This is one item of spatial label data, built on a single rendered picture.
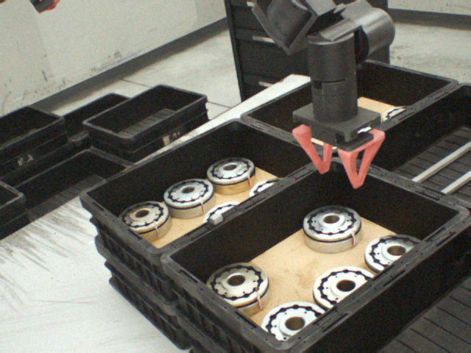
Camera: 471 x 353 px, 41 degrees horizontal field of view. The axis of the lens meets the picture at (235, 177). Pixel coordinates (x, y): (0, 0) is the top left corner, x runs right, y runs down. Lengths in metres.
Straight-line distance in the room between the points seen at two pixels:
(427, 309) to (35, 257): 0.91
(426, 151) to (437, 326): 0.52
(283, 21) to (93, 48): 3.73
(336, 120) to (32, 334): 0.78
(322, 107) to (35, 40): 3.56
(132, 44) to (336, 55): 3.94
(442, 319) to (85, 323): 0.68
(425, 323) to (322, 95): 0.38
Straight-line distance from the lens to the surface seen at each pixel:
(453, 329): 0.98
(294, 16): 0.78
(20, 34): 4.21
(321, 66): 0.78
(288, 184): 1.12
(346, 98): 0.79
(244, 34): 2.85
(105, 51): 4.54
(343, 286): 1.01
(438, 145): 1.42
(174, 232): 1.23
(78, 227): 1.59
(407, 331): 0.97
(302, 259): 1.10
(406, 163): 1.35
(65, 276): 1.44
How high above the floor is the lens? 1.51
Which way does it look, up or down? 30 degrees down
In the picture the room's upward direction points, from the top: 11 degrees counter-clockwise
